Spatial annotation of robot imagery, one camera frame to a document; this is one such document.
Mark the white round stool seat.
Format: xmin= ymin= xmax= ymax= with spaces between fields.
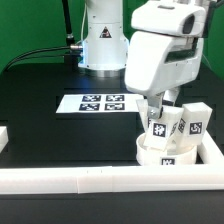
xmin=136 ymin=134 xmax=197 ymax=166

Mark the white front fence bar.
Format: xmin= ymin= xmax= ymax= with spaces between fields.
xmin=0 ymin=165 xmax=224 ymax=195

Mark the black vertical pole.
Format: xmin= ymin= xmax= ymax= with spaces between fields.
xmin=62 ymin=0 xmax=74 ymax=46

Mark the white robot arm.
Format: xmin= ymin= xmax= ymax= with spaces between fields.
xmin=79 ymin=0 xmax=224 ymax=119

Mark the white left fence piece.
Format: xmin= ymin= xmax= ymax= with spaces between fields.
xmin=0 ymin=126 xmax=8 ymax=153

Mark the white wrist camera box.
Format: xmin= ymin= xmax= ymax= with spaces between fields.
xmin=131 ymin=1 xmax=206 ymax=36

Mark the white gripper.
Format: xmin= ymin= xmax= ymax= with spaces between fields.
xmin=124 ymin=31 xmax=204 ymax=119

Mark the white fence bar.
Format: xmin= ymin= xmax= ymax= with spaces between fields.
xmin=197 ymin=132 xmax=224 ymax=165
xmin=0 ymin=165 xmax=224 ymax=195

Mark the white sheet with tags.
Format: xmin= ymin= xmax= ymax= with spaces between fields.
xmin=56 ymin=93 xmax=142 ymax=114

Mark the black cable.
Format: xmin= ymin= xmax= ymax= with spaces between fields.
xmin=0 ymin=44 xmax=83 ymax=75

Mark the white right fence bar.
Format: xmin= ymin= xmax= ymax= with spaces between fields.
xmin=197 ymin=132 xmax=224 ymax=165

